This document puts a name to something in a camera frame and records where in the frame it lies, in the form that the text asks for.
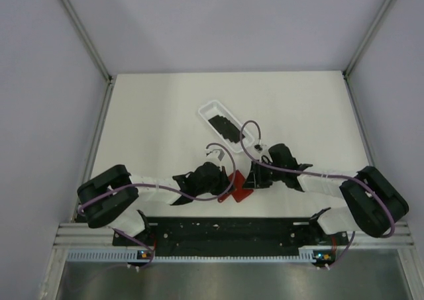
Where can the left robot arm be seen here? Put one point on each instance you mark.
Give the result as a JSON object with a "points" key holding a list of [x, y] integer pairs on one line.
{"points": [[115, 198]]}

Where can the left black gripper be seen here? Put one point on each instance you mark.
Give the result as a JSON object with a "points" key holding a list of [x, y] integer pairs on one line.
{"points": [[224, 183]]}

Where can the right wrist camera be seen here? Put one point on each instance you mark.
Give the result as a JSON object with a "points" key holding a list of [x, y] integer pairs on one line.
{"points": [[260, 147]]}

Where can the white plastic tray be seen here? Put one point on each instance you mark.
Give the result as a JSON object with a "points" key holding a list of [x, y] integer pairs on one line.
{"points": [[215, 107]]}

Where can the red leather card holder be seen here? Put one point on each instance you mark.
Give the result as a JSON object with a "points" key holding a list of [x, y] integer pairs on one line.
{"points": [[239, 193]]}

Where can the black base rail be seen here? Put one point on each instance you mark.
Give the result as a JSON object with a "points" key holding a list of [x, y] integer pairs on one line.
{"points": [[215, 237]]}

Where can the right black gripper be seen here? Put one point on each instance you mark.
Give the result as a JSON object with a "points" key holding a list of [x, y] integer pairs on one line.
{"points": [[255, 179]]}

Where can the right aluminium frame post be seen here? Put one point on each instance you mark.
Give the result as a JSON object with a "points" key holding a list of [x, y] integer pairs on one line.
{"points": [[372, 30]]}

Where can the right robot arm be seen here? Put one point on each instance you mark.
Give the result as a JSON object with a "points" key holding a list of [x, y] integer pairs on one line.
{"points": [[371, 203]]}

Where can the white cable duct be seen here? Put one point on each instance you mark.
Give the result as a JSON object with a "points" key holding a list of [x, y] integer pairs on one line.
{"points": [[306, 254]]}

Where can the left aluminium frame post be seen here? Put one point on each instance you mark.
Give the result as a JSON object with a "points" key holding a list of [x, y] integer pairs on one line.
{"points": [[85, 39]]}

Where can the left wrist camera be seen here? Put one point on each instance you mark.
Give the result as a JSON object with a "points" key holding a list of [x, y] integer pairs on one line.
{"points": [[215, 156]]}

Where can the aluminium frame post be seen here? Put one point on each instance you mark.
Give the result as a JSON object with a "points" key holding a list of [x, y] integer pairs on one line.
{"points": [[372, 30], [85, 39]]}

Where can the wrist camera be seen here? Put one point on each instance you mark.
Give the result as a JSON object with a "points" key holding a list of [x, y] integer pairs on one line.
{"points": [[215, 156], [260, 147]]}

